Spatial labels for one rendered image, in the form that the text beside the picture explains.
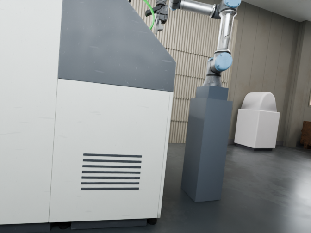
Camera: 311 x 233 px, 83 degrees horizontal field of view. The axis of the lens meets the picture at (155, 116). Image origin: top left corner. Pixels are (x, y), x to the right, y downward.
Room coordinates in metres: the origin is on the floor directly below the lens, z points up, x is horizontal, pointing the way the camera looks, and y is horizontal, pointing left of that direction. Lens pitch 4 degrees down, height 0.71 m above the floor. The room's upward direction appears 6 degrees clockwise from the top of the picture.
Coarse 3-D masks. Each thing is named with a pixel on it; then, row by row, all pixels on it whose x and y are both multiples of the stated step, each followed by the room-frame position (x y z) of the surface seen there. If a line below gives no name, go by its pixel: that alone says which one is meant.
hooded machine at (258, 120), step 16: (256, 96) 3.61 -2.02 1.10; (272, 96) 3.57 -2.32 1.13; (240, 112) 3.81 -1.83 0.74; (256, 112) 3.45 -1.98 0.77; (272, 112) 3.54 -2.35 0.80; (240, 128) 3.76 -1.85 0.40; (256, 128) 3.41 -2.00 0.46; (272, 128) 3.57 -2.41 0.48; (240, 144) 3.75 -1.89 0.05; (256, 144) 3.42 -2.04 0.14; (272, 144) 3.59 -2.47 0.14
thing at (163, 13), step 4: (156, 4) 1.28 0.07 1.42; (160, 4) 1.27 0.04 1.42; (164, 4) 1.27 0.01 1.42; (164, 8) 1.29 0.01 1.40; (156, 12) 1.27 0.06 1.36; (160, 12) 1.26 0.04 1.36; (164, 12) 1.27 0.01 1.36; (156, 16) 1.26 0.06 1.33; (160, 16) 1.27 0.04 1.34; (164, 16) 1.29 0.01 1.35; (164, 20) 1.29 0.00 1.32
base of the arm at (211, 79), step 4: (208, 76) 1.41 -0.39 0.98; (212, 76) 1.39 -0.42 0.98; (216, 76) 1.38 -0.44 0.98; (220, 76) 1.40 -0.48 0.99; (208, 80) 1.39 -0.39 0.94; (212, 80) 1.38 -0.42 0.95; (216, 80) 1.37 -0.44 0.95; (220, 80) 1.39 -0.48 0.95; (204, 84) 1.42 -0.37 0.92; (208, 84) 1.38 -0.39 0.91; (212, 84) 1.37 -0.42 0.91; (216, 84) 1.37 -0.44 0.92; (220, 84) 1.38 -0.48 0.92
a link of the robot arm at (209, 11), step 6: (180, 0) 1.39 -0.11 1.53; (186, 0) 1.39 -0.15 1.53; (192, 0) 1.41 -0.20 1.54; (174, 6) 1.42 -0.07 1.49; (180, 6) 1.41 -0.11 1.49; (186, 6) 1.40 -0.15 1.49; (192, 6) 1.40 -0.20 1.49; (198, 6) 1.40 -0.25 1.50; (204, 6) 1.39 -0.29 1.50; (210, 6) 1.40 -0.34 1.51; (216, 6) 1.39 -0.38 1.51; (198, 12) 1.43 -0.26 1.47; (204, 12) 1.42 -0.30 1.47; (210, 12) 1.41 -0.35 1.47; (216, 12) 1.39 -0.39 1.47; (216, 18) 1.44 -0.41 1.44
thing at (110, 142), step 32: (64, 96) 0.84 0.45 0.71; (96, 96) 0.87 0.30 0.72; (128, 96) 0.91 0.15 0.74; (160, 96) 0.94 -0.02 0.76; (64, 128) 0.85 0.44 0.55; (96, 128) 0.88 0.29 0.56; (128, 128) 0.91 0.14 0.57; (160, 128) 0.95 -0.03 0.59; (64, 160) 0.85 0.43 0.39; (96, 160) 0.88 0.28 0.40; (128, 160) 0.91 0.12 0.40; (160, 160) 0.95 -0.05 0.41; (64, 192) 0.85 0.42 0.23; (96, 192) 0.88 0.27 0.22; (128, 192) 0.92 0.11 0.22; (160, 192) 0.96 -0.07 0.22; (64, 224) 0.90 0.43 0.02; (96, 224) 0.91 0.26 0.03; (128, 224) 0.95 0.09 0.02
